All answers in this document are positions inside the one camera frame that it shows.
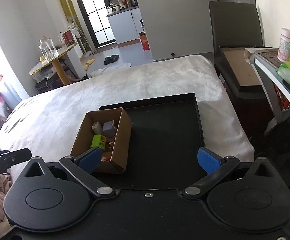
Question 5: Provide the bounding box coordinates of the lime green toy cube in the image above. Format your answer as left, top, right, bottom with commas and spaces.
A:
91, 134, 107, 150

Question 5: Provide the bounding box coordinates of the white usb charger plug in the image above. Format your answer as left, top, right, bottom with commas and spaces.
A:
92, 121, 102, 134

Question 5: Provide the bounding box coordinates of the blue grey block figure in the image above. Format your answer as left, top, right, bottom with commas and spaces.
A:
102, 120, 117, 138

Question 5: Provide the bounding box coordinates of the brown cardboard box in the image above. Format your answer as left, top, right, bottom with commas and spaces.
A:
70, 108, 131, 173

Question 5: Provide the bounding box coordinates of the black shallow tray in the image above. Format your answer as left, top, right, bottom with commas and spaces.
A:
92, 93, 205, 190

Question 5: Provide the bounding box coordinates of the dark framed wooden board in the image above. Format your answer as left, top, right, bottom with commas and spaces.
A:
220, 47, 262, 93

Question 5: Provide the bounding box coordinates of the yellow slippers pair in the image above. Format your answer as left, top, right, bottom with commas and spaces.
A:
83, 59, 95, 71

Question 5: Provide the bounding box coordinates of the gold round side table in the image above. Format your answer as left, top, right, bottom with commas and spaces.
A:
29, 43, 77, 86

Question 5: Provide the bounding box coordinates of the black slippers pair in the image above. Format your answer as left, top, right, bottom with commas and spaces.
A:
104, 55, 119, 65

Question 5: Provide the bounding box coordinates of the clear glass jar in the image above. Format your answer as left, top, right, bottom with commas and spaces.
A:
39, 36, 59, 62

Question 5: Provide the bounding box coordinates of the white curved shelf table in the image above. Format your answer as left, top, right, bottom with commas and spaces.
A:
244, 48, 290, 133

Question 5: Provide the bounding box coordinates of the red tin can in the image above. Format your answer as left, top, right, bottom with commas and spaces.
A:
61, 30, 75, 47

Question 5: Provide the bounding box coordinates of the white pink lidded bottle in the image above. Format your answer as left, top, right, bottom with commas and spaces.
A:
277, 28, 290, 62

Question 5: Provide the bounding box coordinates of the orange red carton box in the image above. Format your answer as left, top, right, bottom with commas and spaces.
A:
139, 31, 150, 51

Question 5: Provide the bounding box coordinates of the dark grey chair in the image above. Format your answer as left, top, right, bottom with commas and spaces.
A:
209, 2, 266, 100

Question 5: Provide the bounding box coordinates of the white kitchen cabinet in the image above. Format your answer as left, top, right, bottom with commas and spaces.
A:
107, 7, 143, 44

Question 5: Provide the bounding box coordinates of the black framed glass door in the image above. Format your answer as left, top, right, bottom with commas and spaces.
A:
77, 0, 115, 48

